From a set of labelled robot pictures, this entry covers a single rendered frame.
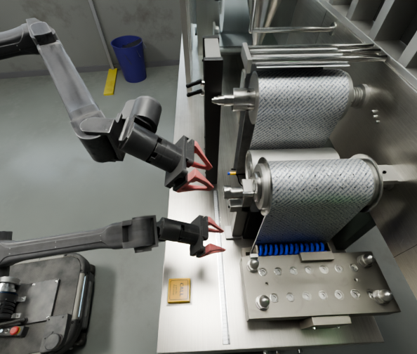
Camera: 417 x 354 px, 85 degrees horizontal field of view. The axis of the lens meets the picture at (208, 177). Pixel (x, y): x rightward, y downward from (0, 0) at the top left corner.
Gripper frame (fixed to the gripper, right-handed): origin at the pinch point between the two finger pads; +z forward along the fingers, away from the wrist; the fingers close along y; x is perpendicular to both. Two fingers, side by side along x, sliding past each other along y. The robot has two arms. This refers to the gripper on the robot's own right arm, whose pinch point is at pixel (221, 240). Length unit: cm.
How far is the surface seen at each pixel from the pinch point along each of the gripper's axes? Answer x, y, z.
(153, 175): -118, -113, 9
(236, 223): -1.1, -7.7, 7.6
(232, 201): 8.4, -8.6, -0.8
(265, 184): 25.1, -2.9, -4.3
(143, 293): -116, -9, 13
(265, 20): 40, -73, 1
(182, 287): -18.3, 9.5, -4.1
